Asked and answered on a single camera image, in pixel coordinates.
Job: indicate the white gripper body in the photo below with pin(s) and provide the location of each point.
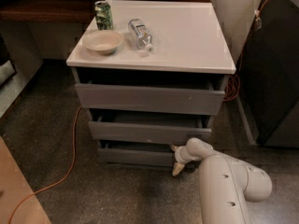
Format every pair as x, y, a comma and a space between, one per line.
179, 156

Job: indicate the grey bottom drawer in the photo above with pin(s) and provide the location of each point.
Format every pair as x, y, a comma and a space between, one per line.
159, 156

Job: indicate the grey drawer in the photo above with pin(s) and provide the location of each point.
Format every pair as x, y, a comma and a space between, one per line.
159, 156
147, 127
178, 95

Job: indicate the clear blue plastic bottle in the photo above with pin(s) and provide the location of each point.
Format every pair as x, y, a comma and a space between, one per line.
140, 34

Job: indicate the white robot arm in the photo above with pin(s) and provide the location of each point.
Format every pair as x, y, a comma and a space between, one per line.
226, 184

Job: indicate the grey top drawer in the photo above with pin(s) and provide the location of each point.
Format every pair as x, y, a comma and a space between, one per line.
178, 95

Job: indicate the grey middle drawer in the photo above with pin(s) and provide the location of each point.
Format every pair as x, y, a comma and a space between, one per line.
147, 127

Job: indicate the white and grey drawer cabinet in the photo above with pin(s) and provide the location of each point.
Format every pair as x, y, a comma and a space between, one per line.
187, 41

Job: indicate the white bowl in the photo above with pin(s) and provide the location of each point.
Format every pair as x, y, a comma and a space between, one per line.
102, 41

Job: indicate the green soda can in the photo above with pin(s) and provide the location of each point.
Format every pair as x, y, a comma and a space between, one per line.
103, 15

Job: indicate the dark wooden desk top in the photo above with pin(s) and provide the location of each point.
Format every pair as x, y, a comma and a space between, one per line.
69, 11

